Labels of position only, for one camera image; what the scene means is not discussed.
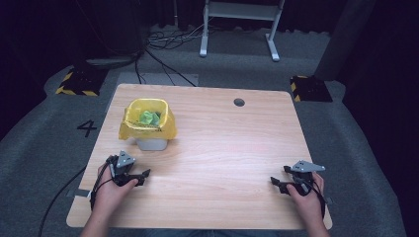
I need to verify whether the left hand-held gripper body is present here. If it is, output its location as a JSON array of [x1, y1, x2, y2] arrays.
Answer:
[[106, 150, 137, 188]]

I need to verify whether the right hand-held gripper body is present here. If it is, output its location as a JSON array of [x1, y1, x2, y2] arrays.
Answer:
[[290, 159, 327, 198]]

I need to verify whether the person's left hand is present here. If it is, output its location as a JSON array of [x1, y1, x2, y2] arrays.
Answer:
[[94, 164, 140, 215]]

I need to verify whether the person's right hand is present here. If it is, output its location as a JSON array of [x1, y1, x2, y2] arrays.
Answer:
[[285, 172, 326, 225]]

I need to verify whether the small white trash bin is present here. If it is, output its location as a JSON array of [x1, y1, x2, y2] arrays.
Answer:
[[134, 136, 169, 152]]

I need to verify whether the yellow plastic bin bag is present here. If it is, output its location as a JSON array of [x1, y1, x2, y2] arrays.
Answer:
[[118, 98, 178, 141]]

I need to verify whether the crumpled green paper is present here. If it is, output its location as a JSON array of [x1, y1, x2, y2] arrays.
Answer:
[[138, 110, 163, 127]]

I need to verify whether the grey tape strip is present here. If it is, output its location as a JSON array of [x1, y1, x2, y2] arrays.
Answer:
[[66, 188, 93, 199]]

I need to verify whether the black yellow striped base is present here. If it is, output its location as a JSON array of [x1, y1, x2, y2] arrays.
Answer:
[[54, 61, 111, 98], [289, 74, 334, 104]]

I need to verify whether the dark grey pillar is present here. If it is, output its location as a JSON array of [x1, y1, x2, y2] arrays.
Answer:
[[313, 0, 377, 82]]

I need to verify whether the white metal stand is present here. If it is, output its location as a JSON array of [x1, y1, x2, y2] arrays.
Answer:
[[199, 0, 287, 63]]

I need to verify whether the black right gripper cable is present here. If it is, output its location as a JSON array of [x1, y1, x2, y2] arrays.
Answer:
[[307, 179, 328, 219]]

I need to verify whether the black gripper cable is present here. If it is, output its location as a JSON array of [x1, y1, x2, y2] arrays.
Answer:
[[89, 157, 116, 211], [307, 179, 328, 219]]

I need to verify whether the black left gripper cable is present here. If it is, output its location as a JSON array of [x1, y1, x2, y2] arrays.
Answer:
[[89, 157, 116, 211]]

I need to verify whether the long black floor cable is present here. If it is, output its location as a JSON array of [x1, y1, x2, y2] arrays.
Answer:
[[37, 166, 88, 237]]

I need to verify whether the thin black floor cable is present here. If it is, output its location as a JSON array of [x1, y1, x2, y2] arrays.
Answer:
[[143, 47, 198, 88]]

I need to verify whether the bundle of black floor cables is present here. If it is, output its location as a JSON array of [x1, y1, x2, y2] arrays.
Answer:
[[144, 18, 213, 51]]

